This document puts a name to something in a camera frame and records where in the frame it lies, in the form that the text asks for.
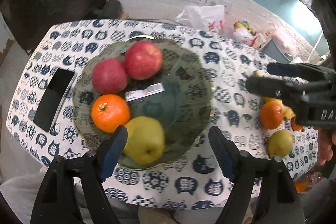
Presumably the person's right hand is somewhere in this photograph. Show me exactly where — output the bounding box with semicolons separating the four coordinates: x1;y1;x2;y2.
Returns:
318;128;335;165

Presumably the white plastic bag red print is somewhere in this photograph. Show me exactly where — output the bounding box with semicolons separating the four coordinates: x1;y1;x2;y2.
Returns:
175;5;225;35

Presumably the red apple lower left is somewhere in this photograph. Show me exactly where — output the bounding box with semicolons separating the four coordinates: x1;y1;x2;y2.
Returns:
92;58;128;94

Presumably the dark glass fruit plate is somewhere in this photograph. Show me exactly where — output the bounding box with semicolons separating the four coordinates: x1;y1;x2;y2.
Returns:
72;36;212;170

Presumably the yellow green apple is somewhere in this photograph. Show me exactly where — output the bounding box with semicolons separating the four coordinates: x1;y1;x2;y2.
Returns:
123;116;165;165

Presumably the black smartphone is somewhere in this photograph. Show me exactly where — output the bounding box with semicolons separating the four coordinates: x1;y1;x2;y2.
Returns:
33;68;76;132

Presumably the small orange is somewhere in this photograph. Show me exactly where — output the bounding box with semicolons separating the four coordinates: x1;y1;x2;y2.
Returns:
290;117;303;131

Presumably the red apple upper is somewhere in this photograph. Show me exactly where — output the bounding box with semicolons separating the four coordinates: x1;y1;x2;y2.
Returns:
124;40;163;80

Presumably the large orange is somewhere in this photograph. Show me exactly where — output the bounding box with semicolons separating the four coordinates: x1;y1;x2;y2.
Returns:
259;100;284;130

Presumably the colourful snack bag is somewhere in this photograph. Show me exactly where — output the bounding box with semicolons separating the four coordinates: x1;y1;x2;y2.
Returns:
233;20;257;48

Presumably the yellow banana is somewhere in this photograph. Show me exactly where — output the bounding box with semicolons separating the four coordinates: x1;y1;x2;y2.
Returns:
253;70;296;121

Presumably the green yellow pear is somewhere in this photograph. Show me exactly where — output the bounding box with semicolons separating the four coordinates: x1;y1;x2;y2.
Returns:
268;130;293;158

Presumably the red apple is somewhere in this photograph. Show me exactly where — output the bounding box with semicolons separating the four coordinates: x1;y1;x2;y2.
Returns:
92;58;128;94
124;40;163;80

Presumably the white barcode label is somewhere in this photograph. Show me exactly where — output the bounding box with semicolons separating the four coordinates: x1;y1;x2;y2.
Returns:
125;83;165;102

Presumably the grey trash bin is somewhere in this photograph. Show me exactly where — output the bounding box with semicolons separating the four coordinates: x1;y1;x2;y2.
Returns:
261;39;294;64

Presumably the orange with stem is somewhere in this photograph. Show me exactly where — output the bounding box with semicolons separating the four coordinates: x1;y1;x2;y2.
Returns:
91;94;131;134

